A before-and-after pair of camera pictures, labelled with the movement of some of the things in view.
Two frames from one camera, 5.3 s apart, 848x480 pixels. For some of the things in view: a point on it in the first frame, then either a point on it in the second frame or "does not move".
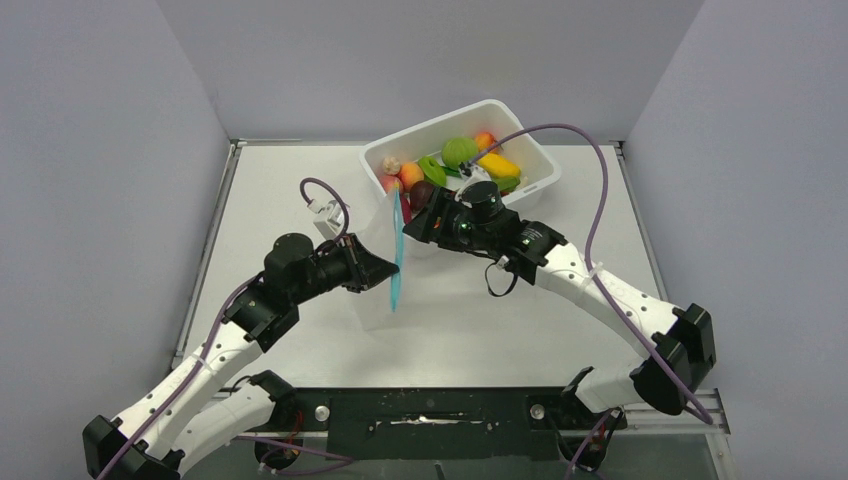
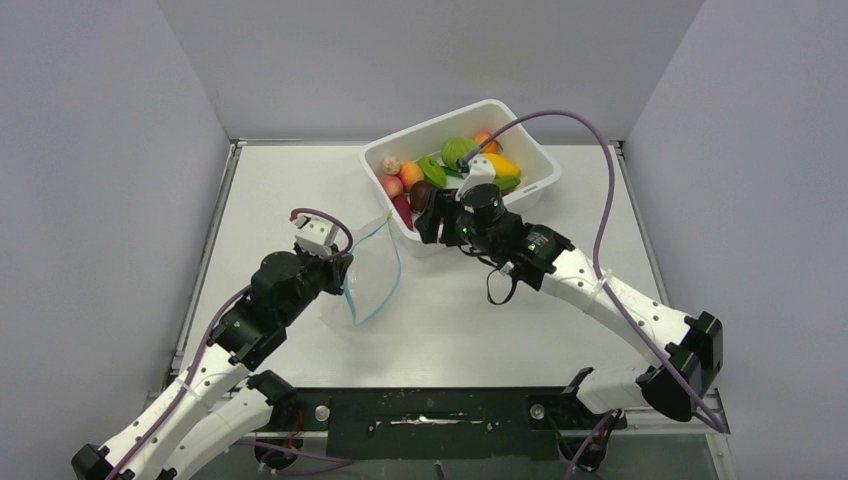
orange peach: [409, 173] does not move
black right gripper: [442, 204] does not move
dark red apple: [420, 192] does not move
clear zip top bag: [397, 277] → [373, 272]
